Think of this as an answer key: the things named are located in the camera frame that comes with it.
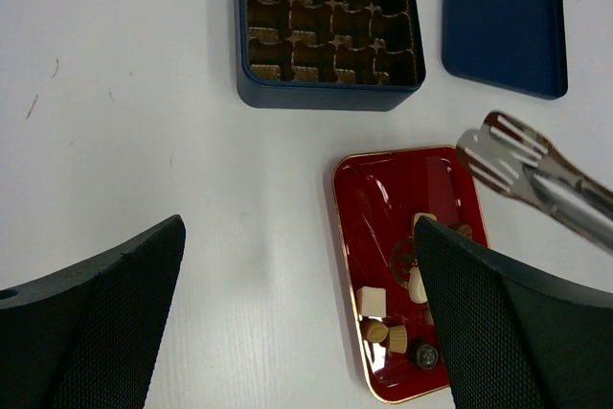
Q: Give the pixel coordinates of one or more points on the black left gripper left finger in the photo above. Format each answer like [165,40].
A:
[88,335]

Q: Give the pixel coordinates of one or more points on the dark round chocolate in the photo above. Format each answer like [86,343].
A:
[423,355]

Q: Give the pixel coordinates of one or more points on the blue tin lid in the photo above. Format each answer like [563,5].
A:
[518,45]

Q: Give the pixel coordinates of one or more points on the tan cup chocolate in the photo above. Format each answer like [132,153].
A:
[397,339]

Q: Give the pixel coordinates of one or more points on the blue chocolate tin box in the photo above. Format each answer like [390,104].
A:
[354,55]

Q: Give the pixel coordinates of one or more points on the white square chocolate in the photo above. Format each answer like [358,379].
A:
[371,302]

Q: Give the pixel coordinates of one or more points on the red lacquer tray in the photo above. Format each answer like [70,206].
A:
[376,197]

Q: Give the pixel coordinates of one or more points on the white oval chocolate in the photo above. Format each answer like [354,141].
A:
[416,288]

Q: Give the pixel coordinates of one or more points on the tan ridged chocolate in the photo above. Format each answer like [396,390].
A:
[373,330]

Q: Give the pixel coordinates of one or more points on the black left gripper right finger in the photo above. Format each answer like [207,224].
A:
[511,335]

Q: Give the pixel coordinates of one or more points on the metal serving tongs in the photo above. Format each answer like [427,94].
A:
[518,162]

